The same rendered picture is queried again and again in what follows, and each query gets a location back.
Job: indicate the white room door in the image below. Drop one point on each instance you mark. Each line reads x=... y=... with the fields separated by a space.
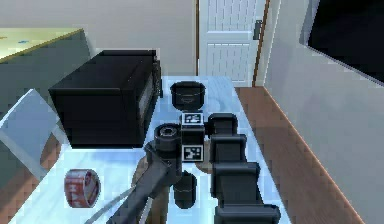
x=230 y=40

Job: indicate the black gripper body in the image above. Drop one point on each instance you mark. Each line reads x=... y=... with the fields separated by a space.
x=167 y=135

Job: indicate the black mug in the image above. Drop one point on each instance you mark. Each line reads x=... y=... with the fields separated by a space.
x=185 y=191

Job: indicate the black television set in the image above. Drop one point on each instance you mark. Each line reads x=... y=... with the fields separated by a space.
x=353 y=33

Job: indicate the black microwave oven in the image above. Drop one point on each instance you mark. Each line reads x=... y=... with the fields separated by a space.
x=100 y=100

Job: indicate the black round pot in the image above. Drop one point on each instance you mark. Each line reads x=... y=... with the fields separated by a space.
x=187 y=95

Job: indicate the pale grey chair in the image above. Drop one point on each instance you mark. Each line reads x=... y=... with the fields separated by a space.
x=28 y=130

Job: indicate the red and white can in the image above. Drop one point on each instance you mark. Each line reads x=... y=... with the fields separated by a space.
x=81 y=188

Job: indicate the grey cupboard with yellow top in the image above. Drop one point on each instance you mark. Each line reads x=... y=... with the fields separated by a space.
x=36 y=63

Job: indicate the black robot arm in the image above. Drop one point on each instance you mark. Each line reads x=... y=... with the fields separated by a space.
x=235 y=180

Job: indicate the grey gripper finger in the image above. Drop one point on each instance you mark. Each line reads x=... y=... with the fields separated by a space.
x=111 y=203
x=146 y=211

